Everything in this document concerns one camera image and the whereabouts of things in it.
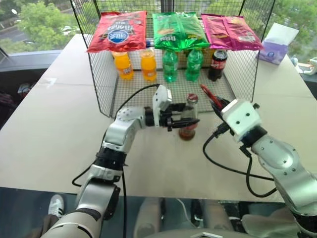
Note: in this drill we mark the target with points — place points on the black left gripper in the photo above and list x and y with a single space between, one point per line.
165 119

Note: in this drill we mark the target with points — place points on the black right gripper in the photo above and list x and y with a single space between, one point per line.
226 129

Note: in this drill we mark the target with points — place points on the red bottle opener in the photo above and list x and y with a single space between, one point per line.
210 95

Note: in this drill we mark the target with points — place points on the glass bottle with red cap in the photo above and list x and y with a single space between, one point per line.
187 132

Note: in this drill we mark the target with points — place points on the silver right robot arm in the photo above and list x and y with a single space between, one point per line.
280 156

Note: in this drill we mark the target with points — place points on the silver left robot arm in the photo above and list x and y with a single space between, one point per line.
119 129

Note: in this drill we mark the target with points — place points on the dark cola bottle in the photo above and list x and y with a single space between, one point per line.
217 65

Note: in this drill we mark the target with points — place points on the green soda bottle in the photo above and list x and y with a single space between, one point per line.
194 65
170 65

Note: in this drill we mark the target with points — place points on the orange soda bottle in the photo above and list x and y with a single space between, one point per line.
148 65
123 65

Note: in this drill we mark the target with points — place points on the pink chip bag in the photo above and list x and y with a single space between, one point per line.
229 31

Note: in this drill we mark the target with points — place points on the purple tissue box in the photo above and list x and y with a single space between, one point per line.
282 33
273 53

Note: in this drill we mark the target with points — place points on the green chip bag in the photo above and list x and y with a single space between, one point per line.
177 29

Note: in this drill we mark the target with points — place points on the small pastel figurine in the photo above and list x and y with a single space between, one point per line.
310 65

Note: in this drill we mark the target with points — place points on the red chip bag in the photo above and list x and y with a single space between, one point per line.
119 29

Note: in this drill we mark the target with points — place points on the white sneaker with black stripes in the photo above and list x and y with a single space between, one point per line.
55 204

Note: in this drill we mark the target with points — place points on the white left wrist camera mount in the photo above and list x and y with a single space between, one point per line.
161 98

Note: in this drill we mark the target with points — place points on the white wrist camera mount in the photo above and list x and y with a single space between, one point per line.
244 119
161 98

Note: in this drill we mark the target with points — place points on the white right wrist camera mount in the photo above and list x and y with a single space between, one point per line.
244 119

